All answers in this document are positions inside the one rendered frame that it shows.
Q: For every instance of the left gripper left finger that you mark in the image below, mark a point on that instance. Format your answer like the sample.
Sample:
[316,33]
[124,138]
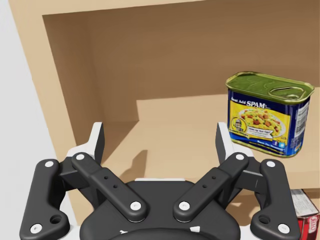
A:
[107,180]

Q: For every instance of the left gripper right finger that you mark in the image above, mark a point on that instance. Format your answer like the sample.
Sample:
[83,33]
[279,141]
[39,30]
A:
[212,180]

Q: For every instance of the green and blue rectangular can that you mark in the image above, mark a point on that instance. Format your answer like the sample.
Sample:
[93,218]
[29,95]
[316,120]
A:
[265,117]

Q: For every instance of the red carton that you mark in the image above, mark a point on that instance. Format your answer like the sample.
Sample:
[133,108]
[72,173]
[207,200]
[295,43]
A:
[307,215]

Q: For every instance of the pale wooden shelf unit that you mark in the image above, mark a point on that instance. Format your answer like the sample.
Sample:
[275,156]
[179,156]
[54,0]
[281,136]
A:
[162,65]

